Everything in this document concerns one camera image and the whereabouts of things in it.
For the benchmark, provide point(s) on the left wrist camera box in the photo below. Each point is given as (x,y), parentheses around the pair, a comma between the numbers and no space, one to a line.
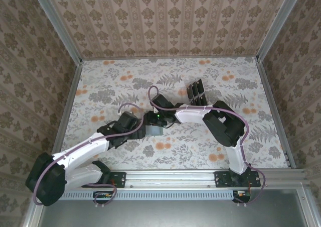
(128,119)

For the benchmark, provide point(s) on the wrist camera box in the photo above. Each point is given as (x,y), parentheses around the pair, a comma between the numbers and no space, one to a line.
(163,102)
(128,119)

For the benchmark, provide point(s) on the clear acrylic card stand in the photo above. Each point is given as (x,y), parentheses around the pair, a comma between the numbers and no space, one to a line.
(185,99)

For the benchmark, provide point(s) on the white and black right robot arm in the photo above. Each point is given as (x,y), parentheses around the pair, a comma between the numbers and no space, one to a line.
(193,114)

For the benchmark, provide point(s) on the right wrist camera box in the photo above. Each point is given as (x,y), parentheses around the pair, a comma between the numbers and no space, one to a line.
(163,102)

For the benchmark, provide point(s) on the aluminium frame post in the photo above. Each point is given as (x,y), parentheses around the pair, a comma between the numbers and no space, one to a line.
(56,26)
(278,23)

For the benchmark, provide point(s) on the grey metal cabinet top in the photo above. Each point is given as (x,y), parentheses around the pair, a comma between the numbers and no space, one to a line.
(170,214)

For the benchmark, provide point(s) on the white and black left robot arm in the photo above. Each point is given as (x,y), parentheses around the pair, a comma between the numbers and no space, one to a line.
(80,151)

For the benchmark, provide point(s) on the green card holder wallet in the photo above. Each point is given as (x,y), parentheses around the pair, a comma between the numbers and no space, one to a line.
(154,132)

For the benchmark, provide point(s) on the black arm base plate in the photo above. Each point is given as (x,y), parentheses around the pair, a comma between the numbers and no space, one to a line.
(220,179)
(120,179)

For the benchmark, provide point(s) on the aluminium table side rail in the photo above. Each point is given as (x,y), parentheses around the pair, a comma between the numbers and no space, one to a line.
(271,99)
(71,96)

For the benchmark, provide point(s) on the aluminium mounting beam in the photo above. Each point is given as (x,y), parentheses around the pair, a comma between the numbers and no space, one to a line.
(170,178)

